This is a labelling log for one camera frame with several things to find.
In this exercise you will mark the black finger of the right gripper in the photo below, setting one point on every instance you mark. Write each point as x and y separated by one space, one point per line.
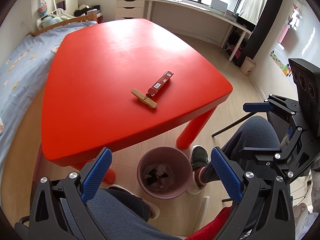
261 156

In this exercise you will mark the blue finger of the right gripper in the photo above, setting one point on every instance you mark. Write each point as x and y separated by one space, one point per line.
258 107

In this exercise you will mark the red snack box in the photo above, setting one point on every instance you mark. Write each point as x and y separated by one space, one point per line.
159 84

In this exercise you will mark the pink trash bin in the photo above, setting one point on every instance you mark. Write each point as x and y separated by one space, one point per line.
164 172

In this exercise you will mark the white drawer cabinet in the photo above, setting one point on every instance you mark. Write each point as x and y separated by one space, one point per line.
127 9

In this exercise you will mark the bed with blue sheet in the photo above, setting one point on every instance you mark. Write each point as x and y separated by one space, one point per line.
24 76

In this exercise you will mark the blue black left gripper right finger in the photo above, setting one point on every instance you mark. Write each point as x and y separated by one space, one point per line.
261 208

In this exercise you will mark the person's left leg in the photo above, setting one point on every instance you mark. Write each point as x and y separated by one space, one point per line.
122 215

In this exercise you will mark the white long desk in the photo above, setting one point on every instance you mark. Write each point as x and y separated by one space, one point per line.
194 21

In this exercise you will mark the person's right leg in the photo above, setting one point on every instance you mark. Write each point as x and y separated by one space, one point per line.
256 132

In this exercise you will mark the black shoe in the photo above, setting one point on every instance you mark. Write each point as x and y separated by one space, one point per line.
198 157

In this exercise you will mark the person's leg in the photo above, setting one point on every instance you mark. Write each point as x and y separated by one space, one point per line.
256 132
122 215

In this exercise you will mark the white small waste bin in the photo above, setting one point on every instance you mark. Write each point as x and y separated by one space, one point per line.
247 66

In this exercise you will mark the red plastic table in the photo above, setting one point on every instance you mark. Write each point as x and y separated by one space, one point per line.
88 103

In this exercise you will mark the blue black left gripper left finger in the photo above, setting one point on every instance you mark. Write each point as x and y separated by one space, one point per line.
47 219

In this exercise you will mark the wooden clothespin on table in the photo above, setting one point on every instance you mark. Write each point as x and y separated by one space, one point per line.
143 98

